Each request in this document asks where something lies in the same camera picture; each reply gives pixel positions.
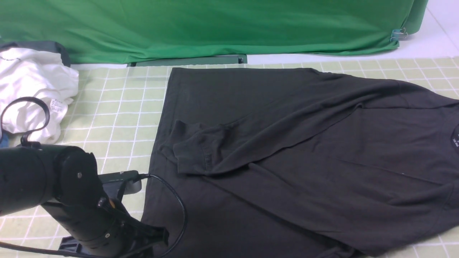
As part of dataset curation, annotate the blue cloth piece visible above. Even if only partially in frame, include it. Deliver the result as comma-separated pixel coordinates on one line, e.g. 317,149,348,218
0,133,9,148

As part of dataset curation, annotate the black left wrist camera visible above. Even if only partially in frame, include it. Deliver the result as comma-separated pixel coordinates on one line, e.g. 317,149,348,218
99,170,142,200

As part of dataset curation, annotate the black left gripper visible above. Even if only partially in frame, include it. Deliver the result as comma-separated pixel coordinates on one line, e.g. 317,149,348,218
42,201,169,258

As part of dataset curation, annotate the crumpled white shirt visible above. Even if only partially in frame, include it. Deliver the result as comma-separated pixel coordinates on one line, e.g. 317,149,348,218
0,48,79,144

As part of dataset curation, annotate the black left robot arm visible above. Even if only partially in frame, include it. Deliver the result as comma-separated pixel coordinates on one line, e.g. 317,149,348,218
0,145,169,258

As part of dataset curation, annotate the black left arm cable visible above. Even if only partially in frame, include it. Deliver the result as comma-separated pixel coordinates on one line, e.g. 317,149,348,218
0,97,188,258

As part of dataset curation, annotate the dark green base bar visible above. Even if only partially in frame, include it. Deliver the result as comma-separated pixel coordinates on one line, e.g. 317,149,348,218
127,54,247,67

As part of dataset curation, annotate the blue binder clip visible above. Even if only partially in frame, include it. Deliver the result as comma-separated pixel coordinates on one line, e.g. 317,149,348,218
389,28,409,42

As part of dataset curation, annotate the gray garment under white shirt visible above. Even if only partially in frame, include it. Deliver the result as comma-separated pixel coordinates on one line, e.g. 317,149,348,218
0,41,71,67

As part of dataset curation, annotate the light green checkered towel mat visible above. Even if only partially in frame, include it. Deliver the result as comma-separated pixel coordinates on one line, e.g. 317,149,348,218
1,57,459,258

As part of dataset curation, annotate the dark gray long-sleeve shirt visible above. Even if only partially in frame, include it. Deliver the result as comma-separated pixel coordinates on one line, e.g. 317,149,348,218
149,68,458,258

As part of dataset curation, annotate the green backdrop cloth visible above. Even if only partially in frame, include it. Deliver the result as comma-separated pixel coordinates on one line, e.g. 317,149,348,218
0,0,427,64

